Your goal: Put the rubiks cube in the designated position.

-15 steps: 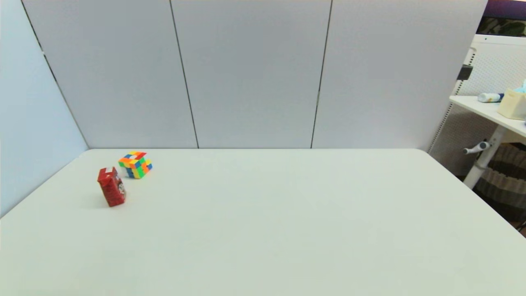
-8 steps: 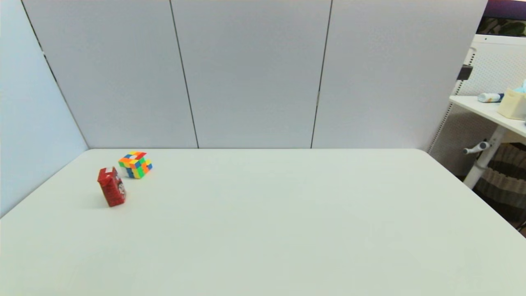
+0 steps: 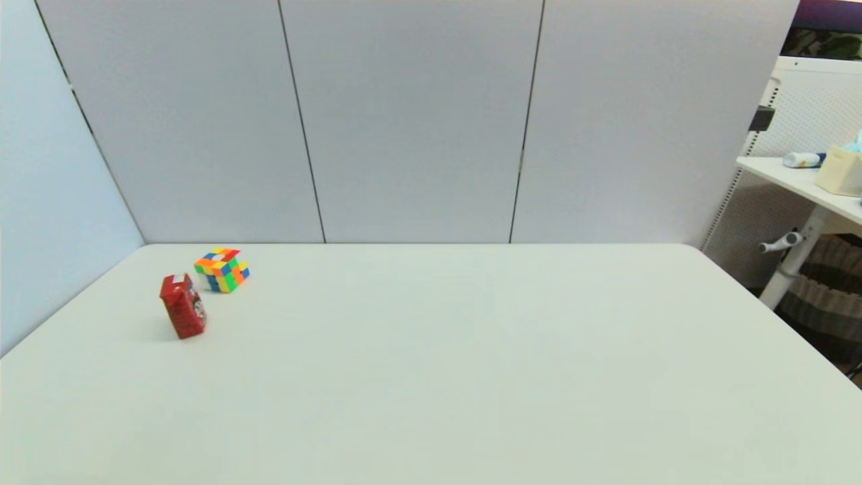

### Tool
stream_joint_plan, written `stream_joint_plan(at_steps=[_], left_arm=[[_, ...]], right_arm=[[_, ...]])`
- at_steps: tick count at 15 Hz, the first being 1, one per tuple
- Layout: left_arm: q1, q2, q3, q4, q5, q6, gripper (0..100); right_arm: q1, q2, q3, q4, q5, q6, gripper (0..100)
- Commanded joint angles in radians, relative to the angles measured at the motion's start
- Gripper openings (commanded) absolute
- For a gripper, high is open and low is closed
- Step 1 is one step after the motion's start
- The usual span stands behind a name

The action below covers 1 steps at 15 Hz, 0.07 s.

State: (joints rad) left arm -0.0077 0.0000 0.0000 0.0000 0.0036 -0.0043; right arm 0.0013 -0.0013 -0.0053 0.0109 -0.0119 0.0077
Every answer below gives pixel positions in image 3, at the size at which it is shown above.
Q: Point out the multicoloured rubiks cube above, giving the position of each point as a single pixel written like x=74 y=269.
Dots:
x=222 y=270

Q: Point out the red drink carton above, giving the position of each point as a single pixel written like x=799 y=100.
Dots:
x=183 y=308

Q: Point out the black clip on pegboard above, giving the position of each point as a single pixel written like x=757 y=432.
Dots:
x=761 y=119

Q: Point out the white desk leg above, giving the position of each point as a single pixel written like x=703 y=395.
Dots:
x=798 y=259

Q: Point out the white side desk top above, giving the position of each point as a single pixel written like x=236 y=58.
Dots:
x=794 y=179

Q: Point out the blue and white bottle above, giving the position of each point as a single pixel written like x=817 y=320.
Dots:
x=803 y=159

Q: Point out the striped fabric basket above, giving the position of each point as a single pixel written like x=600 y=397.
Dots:
x=825 y=296

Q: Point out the white perforated pegboard panel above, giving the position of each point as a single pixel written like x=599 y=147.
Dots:
x=815 y=108

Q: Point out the cream storage box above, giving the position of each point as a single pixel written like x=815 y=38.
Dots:
x=839 y=172

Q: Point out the teal item behind box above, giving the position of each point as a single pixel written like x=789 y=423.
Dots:
x=855 y=145

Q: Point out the dark patterned background screen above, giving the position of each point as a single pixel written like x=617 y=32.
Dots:
x=825 y=30

